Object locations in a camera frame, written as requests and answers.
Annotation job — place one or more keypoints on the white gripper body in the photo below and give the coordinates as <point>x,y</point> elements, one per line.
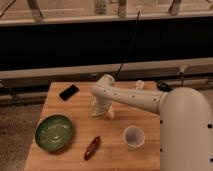
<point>110,112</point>

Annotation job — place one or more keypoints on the white sponge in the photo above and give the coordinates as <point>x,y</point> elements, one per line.
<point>97,109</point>

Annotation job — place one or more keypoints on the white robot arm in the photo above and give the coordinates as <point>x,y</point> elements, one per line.
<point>186,122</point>

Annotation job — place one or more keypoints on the white ceramic cup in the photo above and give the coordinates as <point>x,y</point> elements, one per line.
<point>134,137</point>

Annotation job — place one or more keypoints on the green ceramic bowl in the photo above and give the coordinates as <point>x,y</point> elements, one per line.
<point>54,133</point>

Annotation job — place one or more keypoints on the red brown oblong object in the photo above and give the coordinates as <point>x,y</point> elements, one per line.
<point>94,145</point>

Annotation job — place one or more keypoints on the white patterned tube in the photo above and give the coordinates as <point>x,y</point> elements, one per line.
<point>139,85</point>

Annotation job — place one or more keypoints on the black smartphone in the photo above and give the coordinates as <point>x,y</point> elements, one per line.
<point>67,93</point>

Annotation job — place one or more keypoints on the wooden board table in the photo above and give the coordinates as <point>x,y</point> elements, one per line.
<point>113,154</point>

